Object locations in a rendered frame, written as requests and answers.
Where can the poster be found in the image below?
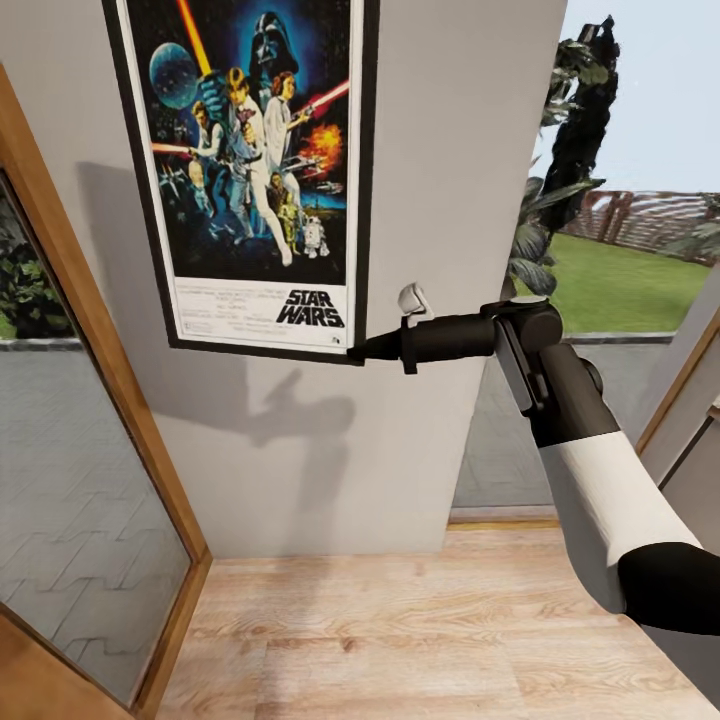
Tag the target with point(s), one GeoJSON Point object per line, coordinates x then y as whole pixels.
{"type": "Point", "coordinates": [251, 125]}

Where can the fixed window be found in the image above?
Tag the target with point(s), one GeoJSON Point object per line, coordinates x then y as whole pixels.
{"type": "Point", "coordinates": [619, 227]}

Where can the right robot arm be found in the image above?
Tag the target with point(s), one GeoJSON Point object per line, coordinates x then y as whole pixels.
{"type": "Point", "coordinates": [627, 546]}

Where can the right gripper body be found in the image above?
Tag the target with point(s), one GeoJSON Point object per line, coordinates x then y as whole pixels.
{"type": "Point", "coordinates": [436, 340]}

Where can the door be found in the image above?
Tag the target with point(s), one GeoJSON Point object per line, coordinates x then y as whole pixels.
{"type": "Point", "coordinates": [102, 560]}

